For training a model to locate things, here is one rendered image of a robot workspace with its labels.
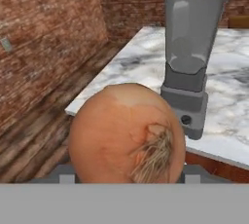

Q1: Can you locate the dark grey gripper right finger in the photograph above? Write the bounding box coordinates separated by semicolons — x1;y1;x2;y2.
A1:
177;164;230;184

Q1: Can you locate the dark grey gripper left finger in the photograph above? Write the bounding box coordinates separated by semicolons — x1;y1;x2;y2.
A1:
30;164;81;184

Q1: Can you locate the brown onion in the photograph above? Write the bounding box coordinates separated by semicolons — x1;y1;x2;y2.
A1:
67;83;187;184

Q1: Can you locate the grey blender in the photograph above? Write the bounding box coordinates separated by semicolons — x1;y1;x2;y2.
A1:
160;0;231;141

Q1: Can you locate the wooden cupboard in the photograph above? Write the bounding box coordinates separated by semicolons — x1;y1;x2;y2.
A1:
184;151;249;184

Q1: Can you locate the grey wall socket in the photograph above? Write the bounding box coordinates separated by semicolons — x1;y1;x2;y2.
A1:
0;37;14;54

